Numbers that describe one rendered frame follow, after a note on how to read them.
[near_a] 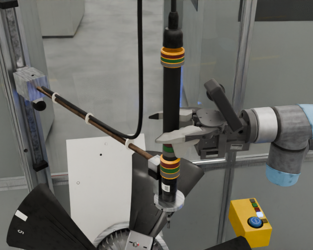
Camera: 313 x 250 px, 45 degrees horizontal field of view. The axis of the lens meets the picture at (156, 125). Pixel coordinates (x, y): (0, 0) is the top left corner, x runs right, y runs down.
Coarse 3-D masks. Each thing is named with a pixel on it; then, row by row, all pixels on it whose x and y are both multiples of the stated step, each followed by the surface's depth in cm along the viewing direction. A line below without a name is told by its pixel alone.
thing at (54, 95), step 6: (138, 0) 69; (174, 0) 63; (138, 6) 70; (174, 6) 64; (138, 12) 70; (138, 18) 71; (138, 24) 72; (138, 30) 72; (138, 36) 73; (138, 42) 74; (138, 48) 74; (138, 54) 75; (138, 60) 76; (138, 66) 76; (48, 90) 112; (54, 96) 110; (60, 96) 109; (54, 102) 111; (66, 102) 106; (78, 108) 103; (84, 114) 101; (90, 114) 100; (96, 120) 97; (138, 120) 83; (108, 126) 94; (138, 126) 84; (114, 132) 93; (120, 132) 91; (138, 132) 85; (126, 138) 90; (132, 138) 88; (126, 144) 89
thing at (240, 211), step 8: (232, 200) 142; (240, 200) 142; (248, 200) 142; (256, 200) 142; (232, 208) 140; (240, 208) 138; (248, 208) 138; (232, 216) 141; (240, 216) 135; (248, 216) 135; (256, 216) 135; (264, 216) 135; (232, 224) 142; (240, 224) 132; (248, 224) 131; (264, 224) 131; (240, 232) 133; (248, 232) 129; (256, 232) 129; (264, 232) 130; (248, 240) 131; (256, 240) 132; (264, 240) 132
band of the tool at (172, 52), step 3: (162, 48) 68; (165, 48) 70; (168, 48) 70; (177, 48) 70; (180, 48) 69; (183, 48) 68; (162, 51) 67; (168, 51) 70; (171, 51) 70; (174, 51) 70; (177, 51) 70; (180, 51) 70; (183, 51) 67; (165, 54) 67; (168, 54) 66; (171, 54) 66; (174, 54) 66; (177, 54) 66; (180, 54) 67; (162, 57) 67; (171, 63) 67; (174, 63) 67; (165, 66) 68
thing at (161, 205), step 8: (152, 160) 84; (152, 168) 84; (152, 176) 84; (160, 176) 84; (160, 184) 85; (160, 192) 87; (176, 192) 88; (160, 200) 85; (176, 200) 85; (160, 208) 84; (168, 208) 83; (176, 208) 84
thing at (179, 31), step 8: (168, 16) 65; (176, 16) 64; (168, 24) 65; (176, 24) 65; (168, 32) 65; (176, 32) 65; (168, 40) 65; (176, 40) 65; (176, 48) 66; (168, 184) 82; (176, 184) 83; (168, 192) 83; (168, 200) 84
